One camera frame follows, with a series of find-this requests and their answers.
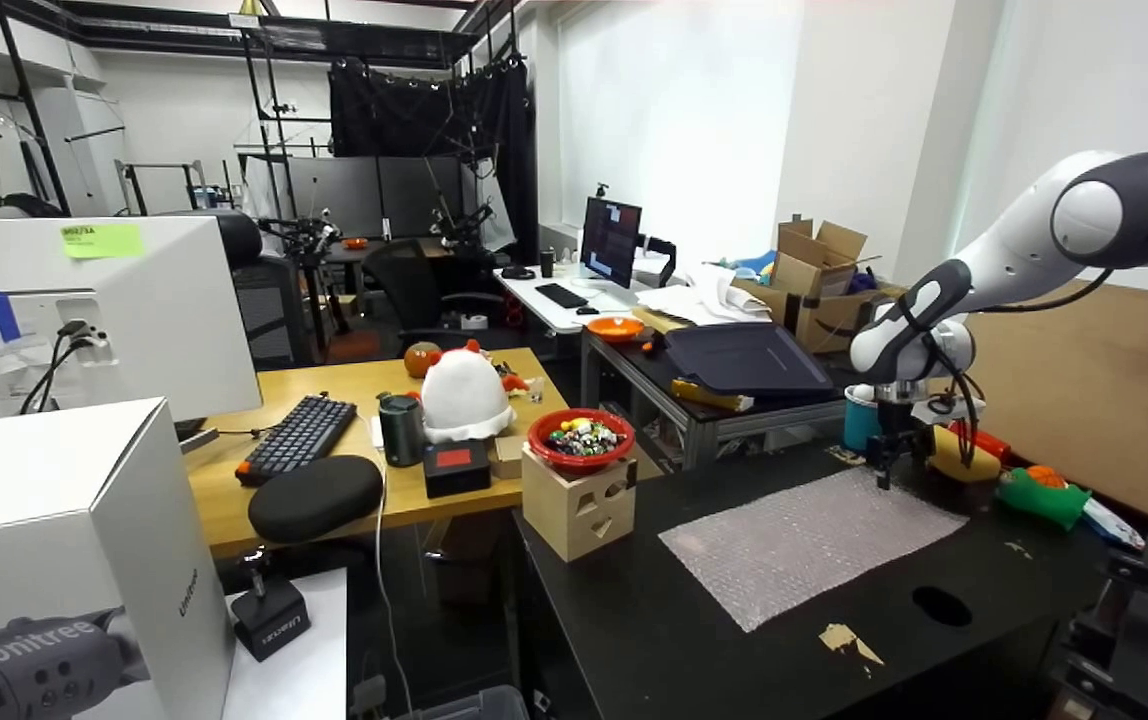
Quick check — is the blue plastic cup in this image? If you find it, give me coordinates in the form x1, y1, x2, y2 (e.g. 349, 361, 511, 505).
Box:
839, 383, 885, 452

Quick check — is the computer monitor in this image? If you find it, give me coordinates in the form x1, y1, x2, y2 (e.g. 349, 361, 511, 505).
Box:
581, 195, 639, 289

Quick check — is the brown cardboard sheet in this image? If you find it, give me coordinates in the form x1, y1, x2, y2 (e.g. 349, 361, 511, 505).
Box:
972, 289, 1148, 513

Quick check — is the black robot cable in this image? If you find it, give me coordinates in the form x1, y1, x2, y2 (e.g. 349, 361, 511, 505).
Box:
891, 265, 1125, 471

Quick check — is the small black red box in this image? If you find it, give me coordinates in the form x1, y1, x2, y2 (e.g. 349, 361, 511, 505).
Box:
423, 439, 491, 496

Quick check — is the green toy bottle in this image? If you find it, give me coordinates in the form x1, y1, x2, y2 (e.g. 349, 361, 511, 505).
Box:
997, 470, 1087, 531

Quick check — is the black cushion pad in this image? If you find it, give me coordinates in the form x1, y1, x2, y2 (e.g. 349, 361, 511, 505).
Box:
247, 455, 386, 543

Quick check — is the open cardboard box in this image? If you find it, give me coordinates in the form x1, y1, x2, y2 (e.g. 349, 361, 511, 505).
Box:
769, 217, 895, 356

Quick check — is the wooden shape sorter box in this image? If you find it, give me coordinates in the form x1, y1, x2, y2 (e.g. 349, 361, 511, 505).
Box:
520, 452, 637, 563

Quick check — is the dark blue storage bin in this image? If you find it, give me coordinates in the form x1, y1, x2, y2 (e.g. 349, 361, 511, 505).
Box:
669, 326, 831, 397

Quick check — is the torn tape scrap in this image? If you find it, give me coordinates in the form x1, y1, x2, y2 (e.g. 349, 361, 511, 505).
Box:
821, 623, 885, 668

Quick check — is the yellow plush toy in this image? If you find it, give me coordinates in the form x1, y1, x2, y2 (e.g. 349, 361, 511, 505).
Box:
929, 428, 1004, 484

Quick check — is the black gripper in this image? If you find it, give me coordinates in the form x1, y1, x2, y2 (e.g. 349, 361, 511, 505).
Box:
871, 402, 947, 494

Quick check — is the dark green mug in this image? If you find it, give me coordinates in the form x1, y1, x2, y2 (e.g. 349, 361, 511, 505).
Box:
375, 392, 423, 470

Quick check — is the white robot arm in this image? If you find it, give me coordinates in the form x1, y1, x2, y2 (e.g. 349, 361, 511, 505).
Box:
847, 154, 1148, 490

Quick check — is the red bowl with items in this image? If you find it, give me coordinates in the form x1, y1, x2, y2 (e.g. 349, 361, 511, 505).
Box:
530, 407, 637, 475

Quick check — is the black keyboard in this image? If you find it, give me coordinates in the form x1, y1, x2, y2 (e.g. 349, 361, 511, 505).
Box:
236, 397, 357, 490

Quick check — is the black office chair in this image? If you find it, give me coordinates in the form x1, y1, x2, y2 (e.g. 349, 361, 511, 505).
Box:
366, 244, 511, 349

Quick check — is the white box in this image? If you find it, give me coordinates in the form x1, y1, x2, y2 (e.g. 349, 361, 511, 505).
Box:
0, 402, 233, 720

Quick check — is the orange ball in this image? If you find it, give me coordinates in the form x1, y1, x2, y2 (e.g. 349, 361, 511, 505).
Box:
406, 341, 445, 379

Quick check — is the large white monitor back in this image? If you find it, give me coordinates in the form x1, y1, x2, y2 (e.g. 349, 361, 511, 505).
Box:
0, 217, 261, 422

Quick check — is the bubble wrap plastic sheet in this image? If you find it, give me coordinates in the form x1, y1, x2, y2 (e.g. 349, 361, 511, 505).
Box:
660, 470, 963, 632

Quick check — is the orange bowl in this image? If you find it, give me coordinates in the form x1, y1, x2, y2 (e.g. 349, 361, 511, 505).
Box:
585, 315, 651, 349

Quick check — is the wooden desk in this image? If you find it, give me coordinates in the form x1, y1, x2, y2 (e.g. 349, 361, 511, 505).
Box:
186, 361, 520, 560

